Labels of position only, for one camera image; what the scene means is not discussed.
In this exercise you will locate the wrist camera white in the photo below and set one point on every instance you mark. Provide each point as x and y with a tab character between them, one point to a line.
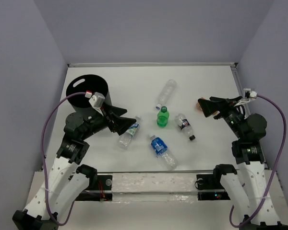
96	100
248	96

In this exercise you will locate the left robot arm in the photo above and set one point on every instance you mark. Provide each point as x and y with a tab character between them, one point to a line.
68	177

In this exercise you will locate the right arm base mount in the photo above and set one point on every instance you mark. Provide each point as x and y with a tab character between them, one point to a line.
209	189

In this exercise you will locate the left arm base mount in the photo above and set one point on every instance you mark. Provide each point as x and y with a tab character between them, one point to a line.
98	191

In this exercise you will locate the blue label plastic bottle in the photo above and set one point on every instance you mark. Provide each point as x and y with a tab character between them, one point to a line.
162	151

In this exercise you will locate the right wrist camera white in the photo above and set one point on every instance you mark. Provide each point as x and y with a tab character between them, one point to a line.
248	96

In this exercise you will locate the orange juice bottle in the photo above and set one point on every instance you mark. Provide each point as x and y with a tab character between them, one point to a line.
198	105

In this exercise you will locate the clear empty plastic bottle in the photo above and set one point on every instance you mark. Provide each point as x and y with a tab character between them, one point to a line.
165	93

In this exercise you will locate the green plastic bottle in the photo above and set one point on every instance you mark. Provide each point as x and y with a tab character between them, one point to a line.
162	117

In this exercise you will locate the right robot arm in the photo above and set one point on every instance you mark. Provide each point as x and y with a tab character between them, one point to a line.
245	184

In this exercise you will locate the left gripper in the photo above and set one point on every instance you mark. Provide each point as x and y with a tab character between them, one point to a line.
120	125

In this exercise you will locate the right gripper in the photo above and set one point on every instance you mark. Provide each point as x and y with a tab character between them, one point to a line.
209	106

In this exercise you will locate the black cylindrical bin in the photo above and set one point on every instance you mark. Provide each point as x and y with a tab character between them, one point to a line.
89	84

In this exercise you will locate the clear bottle white cap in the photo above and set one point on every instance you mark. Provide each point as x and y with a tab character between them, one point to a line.
126	138

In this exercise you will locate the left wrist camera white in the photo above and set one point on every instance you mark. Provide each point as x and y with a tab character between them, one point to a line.
96	100

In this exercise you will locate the small pepsi label bottle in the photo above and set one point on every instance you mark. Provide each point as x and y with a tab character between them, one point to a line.
184	126

